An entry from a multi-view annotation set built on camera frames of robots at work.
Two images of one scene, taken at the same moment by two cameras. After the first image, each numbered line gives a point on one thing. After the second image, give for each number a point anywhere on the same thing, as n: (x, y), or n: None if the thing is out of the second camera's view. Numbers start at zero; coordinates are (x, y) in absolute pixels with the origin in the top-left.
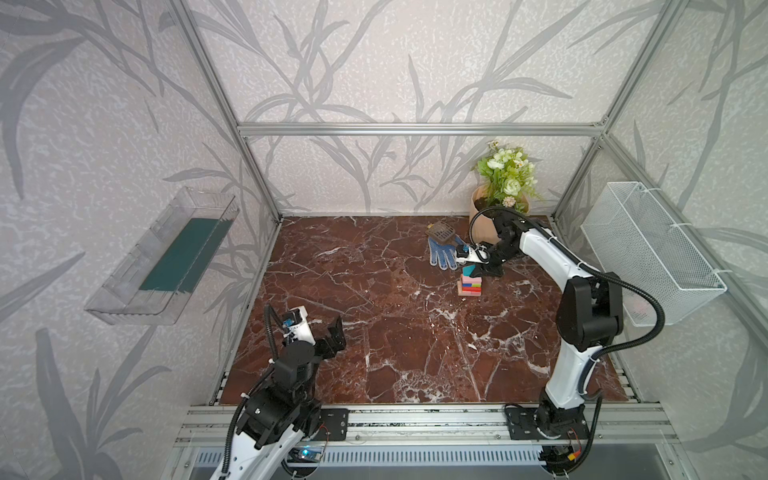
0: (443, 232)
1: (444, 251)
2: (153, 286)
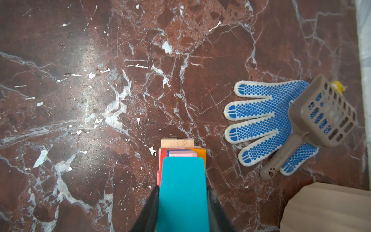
0: (323, 114)
1: (283, 94)
2: None
